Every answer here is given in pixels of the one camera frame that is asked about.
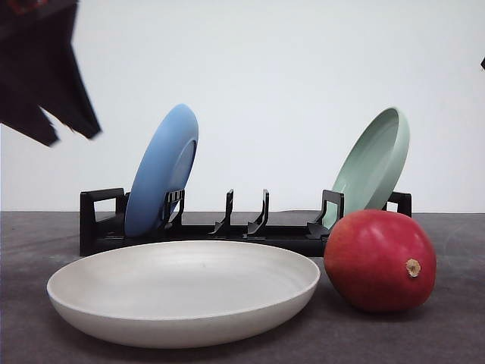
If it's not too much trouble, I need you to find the white plate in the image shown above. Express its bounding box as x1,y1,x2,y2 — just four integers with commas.
47,241,321,349

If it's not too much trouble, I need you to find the green plate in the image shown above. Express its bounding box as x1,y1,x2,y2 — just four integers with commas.
323,108,410,228

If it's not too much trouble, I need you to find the blue plate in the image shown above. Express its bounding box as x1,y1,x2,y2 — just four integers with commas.
125,105,199,237

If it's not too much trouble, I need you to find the black dish rack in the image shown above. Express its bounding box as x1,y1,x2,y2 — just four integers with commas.
80,188,411,258

